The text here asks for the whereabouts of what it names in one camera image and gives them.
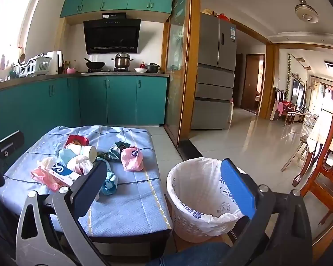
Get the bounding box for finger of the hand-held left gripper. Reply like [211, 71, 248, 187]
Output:
[0, 131, 24, 156]

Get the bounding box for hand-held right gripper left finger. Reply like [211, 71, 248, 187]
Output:
[16, 160, 109, 266]

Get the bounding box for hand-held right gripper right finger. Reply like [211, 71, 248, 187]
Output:
[219, 158, 313, 266]

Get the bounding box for light blue wrapper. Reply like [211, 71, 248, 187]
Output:
[97, 157, 119, 196]

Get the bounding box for white plastic bag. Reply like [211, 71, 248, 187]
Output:
[69, 155, 94, 176]

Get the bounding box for white and blue carton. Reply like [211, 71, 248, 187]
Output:
[48, 162, 82, 187]

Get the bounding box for white paper cup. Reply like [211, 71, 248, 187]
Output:
[65, 143, 98, 163]

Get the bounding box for white tissue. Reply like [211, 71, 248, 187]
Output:
[37, 156, 57, 171]

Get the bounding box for white printed bin liner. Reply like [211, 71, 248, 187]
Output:
[166, 157, 249, 226]

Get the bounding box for teal printed plastic packet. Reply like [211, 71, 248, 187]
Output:
[108, 141, 131, 162]

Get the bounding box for pink plastic wrapper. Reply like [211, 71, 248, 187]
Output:
[30, 166, 63, 192]

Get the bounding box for red snack packet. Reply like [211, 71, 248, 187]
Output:
[65, 134, 89, 147]

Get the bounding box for pink plastic bag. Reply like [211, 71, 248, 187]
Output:
[121, 147, 145, 172]

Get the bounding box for white plastic waste basket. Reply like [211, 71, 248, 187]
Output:
[170, 197, 240, 243]

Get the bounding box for light blue checked cloth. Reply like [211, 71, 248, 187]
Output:
[0, 125, 172, 237]

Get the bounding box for white dish rack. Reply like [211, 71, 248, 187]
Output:
[13, 53, 53, 77]

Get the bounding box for wooden stool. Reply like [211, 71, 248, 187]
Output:
[281, 134, 311, 172]

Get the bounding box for person's leg in jeans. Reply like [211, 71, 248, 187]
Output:
[147, 241, 231, 266]

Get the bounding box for white electric kettle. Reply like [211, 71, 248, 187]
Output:
[46, 51, 63, 75]

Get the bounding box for red-brown wooden chair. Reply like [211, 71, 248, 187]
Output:
[293, 66, 333, 225]

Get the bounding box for teal lower kitchen cabinets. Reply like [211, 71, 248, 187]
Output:
[0, 75, 168, 147]

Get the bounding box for brown wooden door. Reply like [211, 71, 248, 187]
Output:
[241, 54, 265, 114]

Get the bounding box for silver refrigerator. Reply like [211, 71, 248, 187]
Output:
[191, 12, 237, 130]

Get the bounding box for dining table with pale cloth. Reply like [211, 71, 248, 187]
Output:
[307, 111, 333, 156]

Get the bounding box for kitchen window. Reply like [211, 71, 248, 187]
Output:
[0, 0, 45, 70]

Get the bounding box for black wok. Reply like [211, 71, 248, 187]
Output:
[84, 58, 106, 71]

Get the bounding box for green leaf garland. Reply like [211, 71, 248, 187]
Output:
[285, 54, 292, 100]

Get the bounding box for steel cooking pot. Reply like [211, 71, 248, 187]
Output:
[111, 52, 134, 69]

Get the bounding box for wood framed glass door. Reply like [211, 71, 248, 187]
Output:
[161, 0, 202, 147]

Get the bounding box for black range hood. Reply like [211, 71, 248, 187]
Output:
[83, 12, 141, 55]

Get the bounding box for round ceiling light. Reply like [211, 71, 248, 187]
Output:
[295, 0, 319, 23]

